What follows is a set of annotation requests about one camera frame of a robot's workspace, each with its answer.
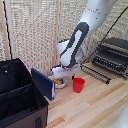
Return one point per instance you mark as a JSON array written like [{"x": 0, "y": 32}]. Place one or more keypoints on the black oven tray rack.
[{"x": 96, "y": 74}]

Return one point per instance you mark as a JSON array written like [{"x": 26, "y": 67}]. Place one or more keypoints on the yellow food piece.
[{"x": 58, "y": 82}]

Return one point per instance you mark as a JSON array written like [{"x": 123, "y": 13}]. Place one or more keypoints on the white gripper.
[{"x": 65, "y": 71}]

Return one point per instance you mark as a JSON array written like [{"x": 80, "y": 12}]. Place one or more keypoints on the black vertical pole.
[{"x": 6, "y": 30}]

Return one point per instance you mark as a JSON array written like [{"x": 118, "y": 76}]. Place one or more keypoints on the white bowl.
[{"x": 60, "y": 86}]

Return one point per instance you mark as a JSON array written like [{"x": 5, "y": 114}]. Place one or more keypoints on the red plastic cup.
[{"x": 78, "y": 85}]

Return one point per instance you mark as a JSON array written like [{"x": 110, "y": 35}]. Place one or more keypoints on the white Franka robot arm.
[{"x": 75, "y": 43}]

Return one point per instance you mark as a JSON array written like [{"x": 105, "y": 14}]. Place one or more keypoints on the black toaster oven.
[{"x": 113, "y": 55}]

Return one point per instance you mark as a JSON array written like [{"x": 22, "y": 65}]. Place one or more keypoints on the blue book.
[{"x": 43, "y": 83}]

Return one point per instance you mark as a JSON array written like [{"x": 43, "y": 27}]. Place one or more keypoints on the black fabric storage box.
[{"x": 16, "y": 96}]

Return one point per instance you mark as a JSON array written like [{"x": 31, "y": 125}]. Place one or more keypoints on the beige woven folding screen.
[{"x": 30, "y": 33}]

